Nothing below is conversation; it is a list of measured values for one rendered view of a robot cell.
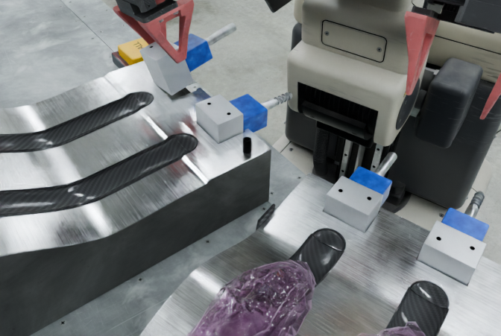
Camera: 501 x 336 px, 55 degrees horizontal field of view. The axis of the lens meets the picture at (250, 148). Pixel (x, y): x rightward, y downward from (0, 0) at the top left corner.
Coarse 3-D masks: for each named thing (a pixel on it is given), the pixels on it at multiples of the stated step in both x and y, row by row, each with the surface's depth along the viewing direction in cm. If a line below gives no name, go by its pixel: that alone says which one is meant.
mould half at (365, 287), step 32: (320, 192) 55; (288, 224) 51; (320, 224) 51; (384, 224) 52; (416, 224) 52; (224, 256) 45; (256, 256) 47; (288, 256) 48; (352, 256) 48; (384, 256) 48; (416, 256) 48; (192, 288) 41; (320, 288) 44; (352, 288) 45; (384, 288) 46; (448, 288) 46; (480, 288) 46; (160, 320) 39; (192, 320) 39; (320, 320) 40; (352, 320) 41; (384, 320) 42; (448, 320) 43; (480, 320) 43
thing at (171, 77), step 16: (224, 32) 65; (144, 48) 62; (160, 48) 61; (176, 48) 60; (192, 48) 62; (208, 48) 63; (160, 64) 59; (176, 64) 61; (192, 64) 62; (160, 80) 62; (176, 80) 62; (192, 80) 63
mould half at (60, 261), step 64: (0, 128) 56; (128, 128) 58; (192, 128) 58; (128, 192) 51; (192, 192) 51; (256, 192) 58; (0, 256) 40; (64, 256) 44; (128, 256) 50; (0, 320) 44
